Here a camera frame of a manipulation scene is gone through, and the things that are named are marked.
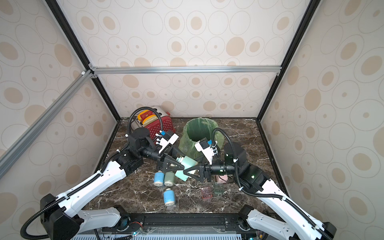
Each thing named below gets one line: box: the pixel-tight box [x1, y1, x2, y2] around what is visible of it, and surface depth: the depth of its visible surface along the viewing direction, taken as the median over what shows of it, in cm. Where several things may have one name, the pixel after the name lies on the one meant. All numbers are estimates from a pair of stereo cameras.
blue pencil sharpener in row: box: [153, 170, 165, 187], surface depth 83 cm
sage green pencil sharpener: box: [164, 171, 176, 187], surface depth 83 cm
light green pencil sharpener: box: [176, 155, 198, 170], surface depth 56 cm
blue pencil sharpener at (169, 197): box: [163, 188, 176, 207], surface depth 77 cm
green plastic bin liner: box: [178, 117, 225, 159], surface depth 89 cm
